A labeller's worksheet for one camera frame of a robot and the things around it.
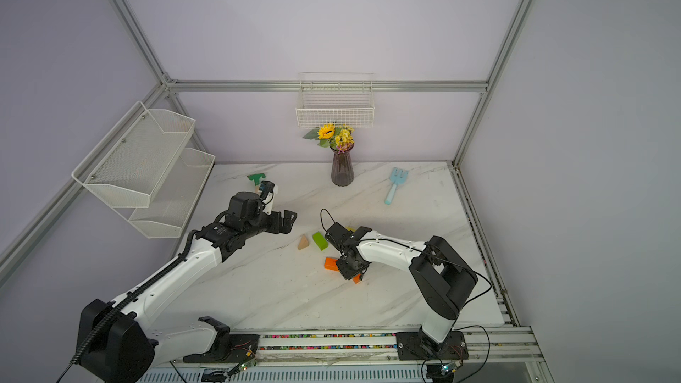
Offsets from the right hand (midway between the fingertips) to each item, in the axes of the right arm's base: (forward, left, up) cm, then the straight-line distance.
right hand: (355, 270), depth 88 cm
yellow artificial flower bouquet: (+39, +4, +25) cm, 47 cm away
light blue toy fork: (+42, -20, +1) cm, 46 cm away
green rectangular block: (+12, +13, 0) cm, 17 cm away
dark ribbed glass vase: (+39, +4, +7) cm, 40 cm away
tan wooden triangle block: (+10, +18, +2) cm, 21 cm away
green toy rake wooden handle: (+42, +42, +1) cm, 60 cm away
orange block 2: (-5, 0, +7) cm, 8 cm away
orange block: (+2, +9, +1) cm, 9 cm away
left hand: (+12, +23, +17) cm, 31 cm away
